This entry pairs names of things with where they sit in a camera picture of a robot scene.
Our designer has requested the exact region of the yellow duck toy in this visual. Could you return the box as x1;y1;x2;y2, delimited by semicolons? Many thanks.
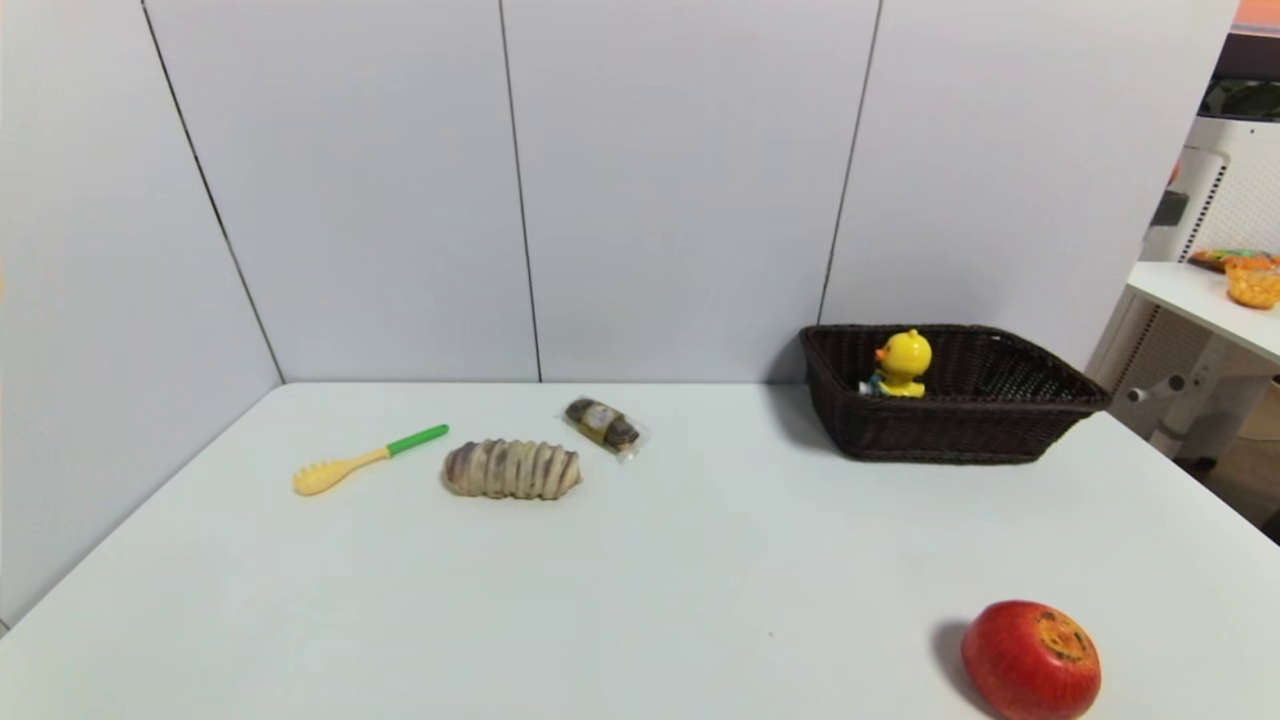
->
858;329;933;399

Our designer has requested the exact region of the dark brown wicker basket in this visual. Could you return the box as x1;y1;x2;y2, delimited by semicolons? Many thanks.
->
800;322;1113;464

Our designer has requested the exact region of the wrapped chocolate balls pack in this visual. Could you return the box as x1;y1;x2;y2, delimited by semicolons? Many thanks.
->
561;395;649;463

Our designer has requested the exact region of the striped twisted bread loaf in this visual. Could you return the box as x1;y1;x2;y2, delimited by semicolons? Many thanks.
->
442;438;583;501

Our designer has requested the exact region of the red onion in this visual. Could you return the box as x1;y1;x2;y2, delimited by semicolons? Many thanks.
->
961;599;1103;720

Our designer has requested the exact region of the white table leg stand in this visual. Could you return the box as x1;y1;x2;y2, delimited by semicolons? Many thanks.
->
1126;338;1263;459

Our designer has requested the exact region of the colourful snack packet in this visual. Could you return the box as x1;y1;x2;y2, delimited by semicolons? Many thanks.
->
1188;248;1279;274

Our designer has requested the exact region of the orange mesh bowl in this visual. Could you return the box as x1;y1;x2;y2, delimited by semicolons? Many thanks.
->
1225;257;1280;310

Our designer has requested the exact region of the white perforated panel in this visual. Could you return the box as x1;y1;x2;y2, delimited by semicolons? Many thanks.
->
1140;112;1280;263

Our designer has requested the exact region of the yellow pasta spoon green handle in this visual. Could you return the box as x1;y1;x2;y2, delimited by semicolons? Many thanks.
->
292;423;450;497

